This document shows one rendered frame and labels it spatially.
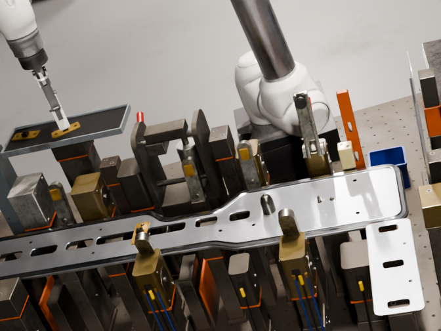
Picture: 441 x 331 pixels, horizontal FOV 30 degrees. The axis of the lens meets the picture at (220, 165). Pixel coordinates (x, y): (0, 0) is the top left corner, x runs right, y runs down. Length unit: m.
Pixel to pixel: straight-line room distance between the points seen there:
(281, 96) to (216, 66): 2.79
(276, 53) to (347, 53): 2.54
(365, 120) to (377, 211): 0.94
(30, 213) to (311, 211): 0.79
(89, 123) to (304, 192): 0.67
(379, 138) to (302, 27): 2.65
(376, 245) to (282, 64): 0.72
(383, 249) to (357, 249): 0.07
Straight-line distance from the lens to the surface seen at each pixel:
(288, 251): 1.81
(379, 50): 4.81
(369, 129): 2.79
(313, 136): 2.07
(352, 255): 1.86
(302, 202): 2.02
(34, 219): 2.31
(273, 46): 2.32
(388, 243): 1.84
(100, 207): 2.23
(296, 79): 2.37
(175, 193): 2.27
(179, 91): 4.99
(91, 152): 2.40
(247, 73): 2.54
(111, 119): 2.33
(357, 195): 1.99
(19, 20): 2.19
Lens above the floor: 2.18
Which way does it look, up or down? 32 degrees down
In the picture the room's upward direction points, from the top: 19 degrees counter-clockwise
